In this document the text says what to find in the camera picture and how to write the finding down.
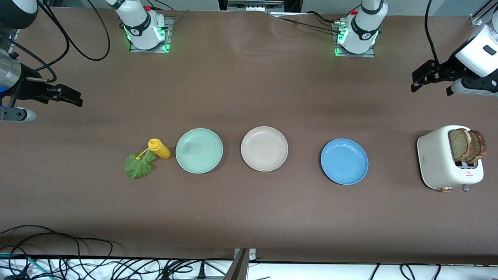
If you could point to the aluminium table edge bracket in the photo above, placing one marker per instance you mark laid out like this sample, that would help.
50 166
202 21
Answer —
240 268

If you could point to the aluminium frame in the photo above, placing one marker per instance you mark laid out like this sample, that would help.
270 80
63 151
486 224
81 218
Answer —
255 4

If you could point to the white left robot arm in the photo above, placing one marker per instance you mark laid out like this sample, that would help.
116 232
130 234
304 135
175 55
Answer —
363 27

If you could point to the cream white toaster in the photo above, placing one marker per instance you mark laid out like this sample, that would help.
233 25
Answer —
433 155

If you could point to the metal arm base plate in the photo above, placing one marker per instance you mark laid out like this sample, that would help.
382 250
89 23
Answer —
371 54
134 47

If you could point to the brown bread slice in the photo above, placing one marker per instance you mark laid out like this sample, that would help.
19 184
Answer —
481 146
459 144

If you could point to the yellow mustard squeeze bottle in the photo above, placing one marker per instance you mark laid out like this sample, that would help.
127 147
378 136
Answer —
161 149

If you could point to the blue plate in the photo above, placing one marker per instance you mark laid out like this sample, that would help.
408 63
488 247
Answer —
344 161

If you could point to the beige plate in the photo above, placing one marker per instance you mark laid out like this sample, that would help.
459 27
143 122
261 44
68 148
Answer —
264 149

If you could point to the black power plug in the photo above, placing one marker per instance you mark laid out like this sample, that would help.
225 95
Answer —
201 272

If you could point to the aluminium corner rail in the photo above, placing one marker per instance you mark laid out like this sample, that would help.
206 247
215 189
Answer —
13 38
475 18

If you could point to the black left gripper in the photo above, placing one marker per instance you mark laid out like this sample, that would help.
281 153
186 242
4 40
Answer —
448 69

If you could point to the green lettuce leaf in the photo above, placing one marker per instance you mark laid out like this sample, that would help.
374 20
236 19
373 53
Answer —
136 167

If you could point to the mint green plate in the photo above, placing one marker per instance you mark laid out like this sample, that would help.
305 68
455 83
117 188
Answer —
199 151

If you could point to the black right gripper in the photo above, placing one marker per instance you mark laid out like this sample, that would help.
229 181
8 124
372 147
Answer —
28 86

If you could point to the grey power strip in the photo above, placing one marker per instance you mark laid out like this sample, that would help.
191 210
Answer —
210 278

